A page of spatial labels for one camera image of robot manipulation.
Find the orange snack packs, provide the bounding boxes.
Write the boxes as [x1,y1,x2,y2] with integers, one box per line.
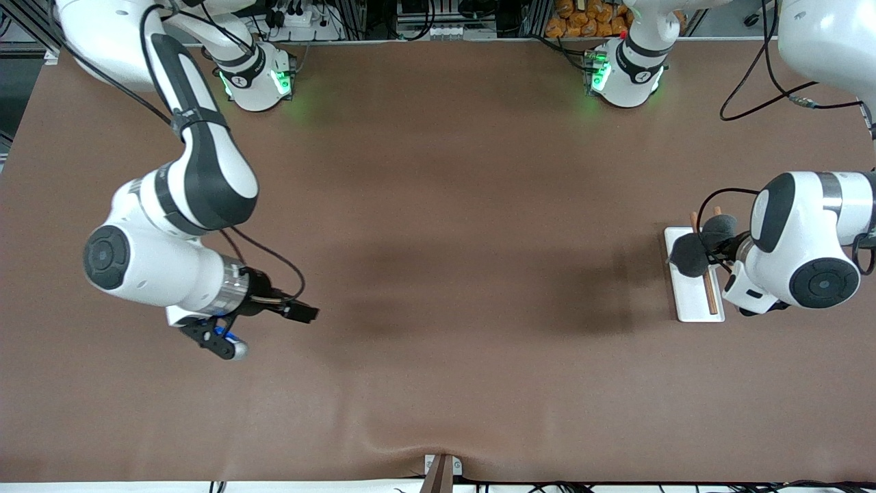
[545,0,632,39]

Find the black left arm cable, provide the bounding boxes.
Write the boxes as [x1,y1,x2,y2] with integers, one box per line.
[697,0,876,276]

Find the white rack base plate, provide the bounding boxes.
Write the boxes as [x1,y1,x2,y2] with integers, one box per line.
[664,226,726,323]

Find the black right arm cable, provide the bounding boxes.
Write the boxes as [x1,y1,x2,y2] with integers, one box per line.
[140,0,306,303]

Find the grey and purple towel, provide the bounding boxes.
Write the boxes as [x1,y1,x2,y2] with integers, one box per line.
[669,214,740,278]

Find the white power strip with plugs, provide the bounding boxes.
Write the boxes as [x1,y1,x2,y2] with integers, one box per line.
[263,7,343,42]

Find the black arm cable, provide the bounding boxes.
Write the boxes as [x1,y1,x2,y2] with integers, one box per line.
[140,0,306,303]
[697,0,876,276]

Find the aluminium frame profile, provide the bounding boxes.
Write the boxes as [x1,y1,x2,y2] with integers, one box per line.
[0,0,76,66]

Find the metal table edge bracket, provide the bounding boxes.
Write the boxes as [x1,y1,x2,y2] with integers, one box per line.
[419,453,463,493]

